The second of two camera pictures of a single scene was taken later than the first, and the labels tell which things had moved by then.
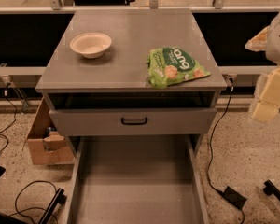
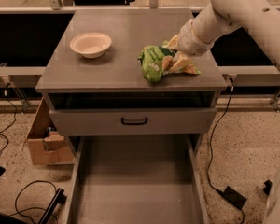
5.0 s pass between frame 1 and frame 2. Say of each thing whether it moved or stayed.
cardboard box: stayed
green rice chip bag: moved
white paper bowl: stayed
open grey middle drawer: stayed
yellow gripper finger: moved
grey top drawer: stayed
